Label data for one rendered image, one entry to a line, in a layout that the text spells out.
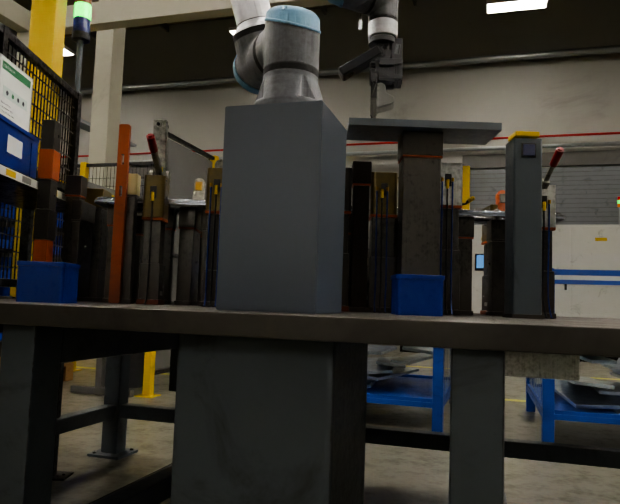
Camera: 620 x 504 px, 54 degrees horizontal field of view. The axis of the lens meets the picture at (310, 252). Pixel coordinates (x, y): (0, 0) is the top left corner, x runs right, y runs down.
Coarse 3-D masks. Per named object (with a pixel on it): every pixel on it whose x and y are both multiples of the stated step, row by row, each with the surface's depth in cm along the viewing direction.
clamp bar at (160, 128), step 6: (156, 120) 168; (162, 120) 168; (156, 126) 168; (162, 126) 168; (168, 126) 172; (156, 132) 168; (162, 132) 168; (156, 138) 169; (162, 138) 169; (162, 144) 169; (162, 150) 169; (162, 156) 169; (162, 162) 169
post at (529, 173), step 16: (512, 144) 150; (512, 160) 149; (528, 160) 148; (512, 176) 149; (528, 176) 148; (512, 192) 148; (528, 192) 147; (512, 208) 148; (528, 208) 147; (512, 224) 148; (528, 224) 147; (512, 240) 147; (528, 240) 146; (512, 256) 147; (528, 256) 146; (512, 272) 146; (528, 272) 146; (512, 288) 146; (528, 288) 145; (512, 304) 146; (528, 304) 145
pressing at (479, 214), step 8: (96, 200) 174; (104, 200) 173; (112, 200) 173; (176, 200) 173; (184, 200) 173; (192, 200) 173; (200, 200) 173; (176, 208) 189; (200, 208) 187; (464, 216) 185; (480, 216) 182; (488, 216) 182; (496, 216) 183; (504, 216) 182; (560, 216) 175
